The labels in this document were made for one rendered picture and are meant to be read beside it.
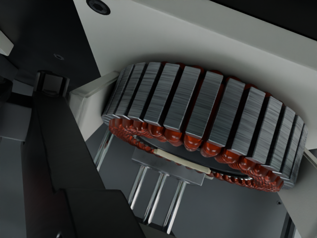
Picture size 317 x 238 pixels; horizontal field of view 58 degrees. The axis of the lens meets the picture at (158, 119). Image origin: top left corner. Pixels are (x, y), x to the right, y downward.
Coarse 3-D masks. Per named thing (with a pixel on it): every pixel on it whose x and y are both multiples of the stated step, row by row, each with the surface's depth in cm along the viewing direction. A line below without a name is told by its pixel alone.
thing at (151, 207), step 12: (144, 168) 30; (156, 180) 30; (180, 180) 30; (132, 192) 30; (156, 192) 30; (180, 192) 30; (132, 204) 29; (156, 204) 30; (144, 216) 29; (168, 216) 29; (144, 228) 21; (156, 228) 31; (168, 228) 29
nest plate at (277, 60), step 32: (96, 0) 11; (128, 0) 10; (160, 0) 10; (192, 0) 10; (96, 32) 14; (128, 32) 12; (160, 32) 11; (192, 32) 11; (224, 32) 10; (256, 32) 10; (288, 32) 10; (128, 64) 16; (192, 64) 13; (224, 64) 12; (256, 64) 11; (288, 64) 10; (288, 96) 13
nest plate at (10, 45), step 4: (0, 32) 23; (0, 36) 23; (4, 36) 23; (0, 40) 23; (4, 40) 23; (8, 40) 24; (0, 44) 23; (4, 44) 24; (8, 44) 24; (12, 44) 25; (0, 48) 23; (4, 48) 24; (8, 48) 24; (0, 52) 24; (4, 52) 24; (8, 52) 25
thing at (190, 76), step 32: (160, 64) 13; (128, 96) 13; (160, 96) 12; (192, 96) 12; (224, 96) 12; (256, 96) 12; (128, 128) 13; (160, 128) 12; (192, 128) 11; (224, 128) 11; (256, 128) 12; (288, 128) 12; (192, 160) 20; (224, 160) 12; (256, 160) 12; (288, 160) 13
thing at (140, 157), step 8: (136, 152) 28; (144, 152) 29; (136, 160) 28; (144, 160) 28; (152, 160) 28; (160, 160) 28; (152, 168) 30; (160, 168) 28; (168, 168) 28; (176, 168) 28; (184, 168) 28; (168, 176) 31; (176, 176) 28; (184, 176) 28; (192, 176) 28; (200, 176) 28; (192, 184) 31; (200, 184) 28
